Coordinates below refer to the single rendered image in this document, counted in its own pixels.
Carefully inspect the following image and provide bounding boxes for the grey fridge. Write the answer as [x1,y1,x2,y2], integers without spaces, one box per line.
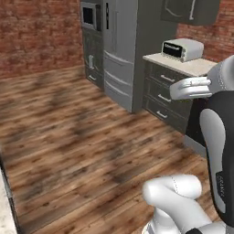
[102,0,178,114]

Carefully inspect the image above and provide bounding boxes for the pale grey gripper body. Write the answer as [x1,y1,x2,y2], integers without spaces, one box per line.
[169,76,213,101]

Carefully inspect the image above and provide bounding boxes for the dark tall cupboard column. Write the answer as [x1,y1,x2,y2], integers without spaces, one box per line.
[80,0,105,91]

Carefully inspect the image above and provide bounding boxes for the silver drawer handle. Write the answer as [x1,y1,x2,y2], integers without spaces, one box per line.
[155,110,169,120]
[160,74,176,84]
[157,93,173,103]

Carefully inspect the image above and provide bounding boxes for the dark grey wall cabinet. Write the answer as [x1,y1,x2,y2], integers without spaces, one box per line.
[160,0,221,27]

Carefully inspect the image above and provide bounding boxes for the black dishwasher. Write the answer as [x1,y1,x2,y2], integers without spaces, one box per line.
[184,97,212,148]

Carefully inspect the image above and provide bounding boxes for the built-in microwave oven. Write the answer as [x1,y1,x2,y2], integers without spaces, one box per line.
[80,1,103,32]

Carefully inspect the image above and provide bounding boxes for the white toaster oven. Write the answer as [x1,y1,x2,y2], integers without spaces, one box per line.
[161,37,205,64]

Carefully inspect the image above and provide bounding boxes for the dark grey drawer front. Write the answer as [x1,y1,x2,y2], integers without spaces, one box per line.
[143,96,191,134]
[146,78,194,112]
[150,61,197,91]

